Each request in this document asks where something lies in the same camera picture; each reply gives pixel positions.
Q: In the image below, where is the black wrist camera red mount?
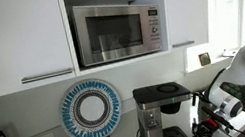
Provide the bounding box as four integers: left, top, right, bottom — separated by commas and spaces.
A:
205, 116, 220, 131

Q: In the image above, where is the white upper kitchen cabinet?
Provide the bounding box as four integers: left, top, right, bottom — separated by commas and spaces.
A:
0, 0, 227, 100

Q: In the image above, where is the stainless steel microwave oven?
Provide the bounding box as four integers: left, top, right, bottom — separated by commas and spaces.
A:
68, 0, 167, 69

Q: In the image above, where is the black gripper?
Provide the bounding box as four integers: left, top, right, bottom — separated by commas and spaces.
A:
186, 114, 223, 137

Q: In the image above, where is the blue patterned decorative plate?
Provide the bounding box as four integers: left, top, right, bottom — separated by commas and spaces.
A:
53, 74, 128, 137

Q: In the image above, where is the steel and black coffee maker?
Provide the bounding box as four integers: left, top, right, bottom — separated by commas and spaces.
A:
131, 78, 201, 137

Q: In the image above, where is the steel cabinet handle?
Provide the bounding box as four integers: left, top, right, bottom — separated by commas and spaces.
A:
19, 67, 74, 85
171, 39, 196, 50

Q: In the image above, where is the black coffee maker power cable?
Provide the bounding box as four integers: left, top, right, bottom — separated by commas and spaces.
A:
134, 127, 143, 137

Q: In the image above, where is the small dark picture frame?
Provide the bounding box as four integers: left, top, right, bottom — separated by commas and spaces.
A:
197, 51, 212, 67

